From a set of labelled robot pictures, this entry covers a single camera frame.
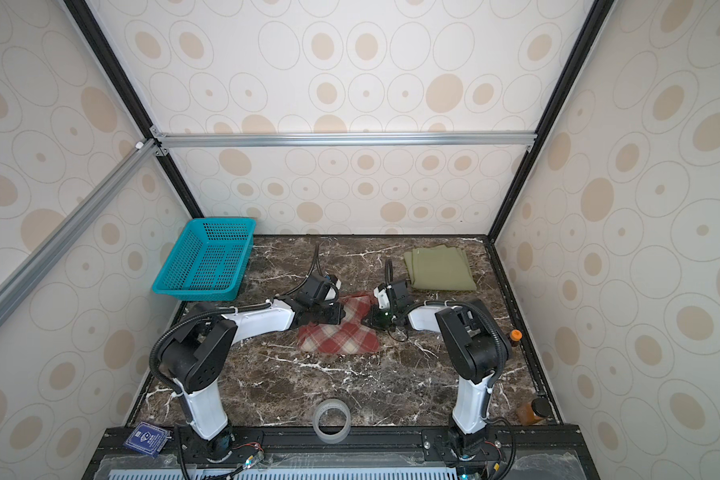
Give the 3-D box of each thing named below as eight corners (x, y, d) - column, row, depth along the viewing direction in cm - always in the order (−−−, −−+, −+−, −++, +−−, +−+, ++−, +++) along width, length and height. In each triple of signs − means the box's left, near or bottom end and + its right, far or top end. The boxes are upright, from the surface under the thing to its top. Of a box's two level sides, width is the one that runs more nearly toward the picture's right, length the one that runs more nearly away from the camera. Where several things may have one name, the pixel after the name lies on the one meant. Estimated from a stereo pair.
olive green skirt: (408, 290, 106) (409, 285, 104) (404, 250, 118) (404, 245, 116) (474, 290, 106) (476, 286, 104) (463, 250, 118) (464, 246, 116)
